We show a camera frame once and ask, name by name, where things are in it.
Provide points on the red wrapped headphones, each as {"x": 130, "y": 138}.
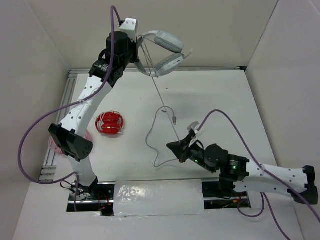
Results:
{"x": 110, "y": 123}

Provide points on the aluminium frame rail back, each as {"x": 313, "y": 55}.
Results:
{"x": 179, "y": 69}

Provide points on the white taped cover sheet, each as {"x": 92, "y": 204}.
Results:
{"x": 158, "y": 198}

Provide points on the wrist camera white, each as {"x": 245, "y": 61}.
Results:
{"x": 130, "y": 27}
{"x": 193, "y": 127}

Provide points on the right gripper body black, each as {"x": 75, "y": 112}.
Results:
{"x": 185, "y": 150}

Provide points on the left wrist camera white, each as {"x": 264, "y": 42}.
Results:
{"x": 130, "y": 27}

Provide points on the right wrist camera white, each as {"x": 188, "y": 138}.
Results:
{"x": 193, "y": 127}

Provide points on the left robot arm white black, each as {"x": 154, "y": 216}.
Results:
{"x": 69, "y": 134}

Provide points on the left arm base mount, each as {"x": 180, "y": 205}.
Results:
{"x": 102, "y": 202}

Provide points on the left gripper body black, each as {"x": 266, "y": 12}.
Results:
{"x": 135, "y": 53}

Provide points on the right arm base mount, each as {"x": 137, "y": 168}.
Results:
{"x": 216, "y": 198}

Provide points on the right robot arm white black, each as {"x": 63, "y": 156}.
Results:
{"x": 239, "y": 174}

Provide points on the white grey headphones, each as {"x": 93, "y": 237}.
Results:
{"x": 159, "y": 53}

